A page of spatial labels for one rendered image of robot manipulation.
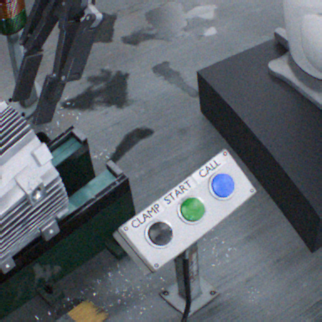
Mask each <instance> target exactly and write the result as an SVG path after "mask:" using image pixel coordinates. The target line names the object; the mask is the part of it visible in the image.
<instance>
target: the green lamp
mask: <svg viewBox="0 0 322 322"><path fill-rule="evenodd" d="M26 22H27V13H26V7H24V9H23V10H22V11H21V12H20V13H18V14H17V15H16V16H13V17H11V18H7V19H1V18H0V30H1V32H3V33H4V34H10V33H13V32H15V31H18V30H19V29H21V28H22V27H23V26H24V25H25V24H26Z"/></svg>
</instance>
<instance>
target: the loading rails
mask: <svg viewBox="0 0 322 322"><path fill-rule="evenodd" d="M46 147H47V148H48V150H49V151H50V153H51V154H52V156H53V158H52V159H51V162H52V164H53V165H54V167H55V170H56V171H57V172H58V173H59V174H60V177H61V179H62V180H61V182H62V183H63V184H64V185H63V186H64V187H65V192H66V193H67V196H68V200H69V202H68V203H69V204H68V205H69V206H68V207H67V208H68V209H69V211H68V212H67V213H65V214H64V215H62V216H61V217H60V218H59V219H58V218H55V219H56V221H57V224H58V227H59V229H60V232H58V234H55V236H53V237H51V238H50V239H49V240H48V241H46V240H45V239H44V238H43V237H42V236H41V235H39V237H37V238H36V237H35V238H34V239H33V240H32V241H31V242H29V243H28V244H27V245H26V246H25V247H23V248H22V249H21V250H19V251H18V252H17V253H15V254H14V255H13V256H12V259H13V260H14V262H15V265H16V266H14V267H13V268H12V270H11V269H10V271H8V272H7V273H6V274H4V273H3V272H1V270H0V321H1V320H2V319H3V318H5V317H6V316H7V315H9V314H11V313H12V312H13V311H15V310H16V309H18V308H20V307H22V306H23V305H24V304H26V303H27V302H28V301H29V300H31V299H33V298H35V297H36V296H38V295H39V296H40V297H41V298H42V299H43V300H44V301H45V303H46V304H48V305H49V306H52V305H53V304H56V302H59V301H60V300H61V299H62V298H64V297H65V295H64V293H63V291H62V290H61V289H60V288H59V286H58V285H57V284H56V283H57V282H59V281H60V280H61V279H62V278H64V277H65V276H67V274H70V273H72V272H73V271H74V270H76V269H77V268H78V267H80V266H81V265H83V264H84V263H86V262H87V261H89V260H91V259H92V258H93V257H95V256H96V254H98V253H100V252H102V250H105V249H107V250H108V251H109V252H110V253H111V254H112V255H113V256H114V257H115V258H116V259H117V260H121V259H122V258H123V257H125V256H126V255H127V252H126V251H125V250H124V249H123V248H122V246H121V245H120V244H119V242H118V241H117V239H115V238H114V236H113V233H114V232H115V231H116V229H117V228H118V227H120V226H121V225H123V224H124V223H125V222H127V221H128V220H130V219H131V218H133V217H134V216H135V215H136V211H135V206H134V204H133V202H132V193H131V188H130V184H129V178H128V176H127V175H126V174H125V173H123V171H122V170H121V169H120V168H119V167H118V166H117V165H115V164H114V163H113V162H112V161H111V160H110V161H108V162H107V163H106V168H107V169H106V170H104V171H103V172H101V173H100V174H98V176H96V174H95V170H94V167H93V163H92V160H91V153H90V149H89V145H88V142H87V138H86V135H84V134H83V133H82V132H81V131H80V130H78V128H76V127H74V126H73V125H71V126H70V127H68V128H67V129H65V130H64V131H63V132H62V133H61V134H60V135H58V136H57V137H56V138H54V139H53V140H51V141H50V142H49V143H47V144H46Z"/></svg>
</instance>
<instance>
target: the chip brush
mask: <svg viewBox="0 0 322 322"><path fill-rule="evenodd" d="M107 317H109V315H108V314H107V312H106V311H105V310H104V309H102V308H100V307H98V306H97V305H94V304H93V303H92V302H91V300H90V298H87V299H86V300H85V301H83V302H82V303H81V304H79V305H78V306H76V307H74V308H73V309H72V310H71V311H69V313H66V314H64V315H63V316H61V317H60V318H59V319H58V320H56V321H55V322H102V321H103V320H104V319H106V318H107Z"/></svg>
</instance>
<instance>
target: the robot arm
mask: <svg viewBox="0 0 322 322"><path fill-rule="evenodd" d="M95 4H96V0H35V1H34V5H33V7H32V9H31V11H30V13H29V17H28V20H27V23H26V24H25V25H24V28H23V32H22V35H21V38H20V40H19V41H18V42H19V45H21V46H23V47H24V49H23V54H24V56H23V60H22V64H21V66H20V68H19V75H18V80H17V83H16V86H15V88H14V91H13V95H12V99H11V100H12V101H13V102H18V101H22V100H27V99H29V97H30V94H31V91H32V89H33V86H34V82H35V79H36V75H37V73H38V69H39V65H40V63H41V61H42V59H43V56H44V55H43V53H42V52H43V51H44V49H43V45H44V43H45V42H46V40H47V39H48V37H49V35H50V34H51V32H52V30H53V29H54V27H55V25H56V24H57V22H58V21H59V23H58V29H60V36H59V37H58V44H57V46H56V54H55V62H54V64H53V74H51V75H47V76H46V78H45V81H44V85H43V88H42V90H41V92H40V95H39V101H38V103H37V106H36V110H35V113H34V118H33V121H32V123H33V124H34V125H35V126H38V125H42V124H45V123H46V122H52V119H53V116H54V114H55V108H56V105H57V103H58V102H59V101H60V100H61V97H62V94H63V90H64V89H65V83H66V82H70V81H77V80H79V79H80V78H81V76H82V75H83V72H84V69H85V67H86V62H87V59H88V56H89V54H90V52H91V48H92V45H93V43H94V39H95V37H96V35H97V32H98V29H99V28H100V27H101V25H102V24H103V23H104V22H105V20H106V18H107V15H106V12H104V13H99V12H98V11H97V9H96V8H95ZM283 13H284V15H283V17H284V23H285V29H282V28H280V27H279V28H277V29H275V30H276V31H275V32H274V37H275V38H276V40H277V41H279V43H281V44H282V45H283V46H284V47H285V49H287V50H288V51H287V52H288V53H285V55H283V56H281V57H280V58H277V59H275V60H272V61H271V60H270V62H269V63H268V72H269V74H271V75H273V76H274V77H276V78H279V79H281V80H283V81H285V82H287V83H288V84H289V85H291V86H292V87H293V88H294V89H295V90H296V91H298V92H299V93H300V94H302V95H303V96H305V97H306V98H307V99H308V100H310V101H312V102H313V103H314V104H315V105H316V106H317V107H319V109H321V110H322V0H283ZM70 21H75V22H70ZM67 22H68V23H67ZM29 34H31V35H30V36H29ZM28 36H29V37H28ZM37 52H41V53H37ZM62 69H63V70H62Z"/></svg>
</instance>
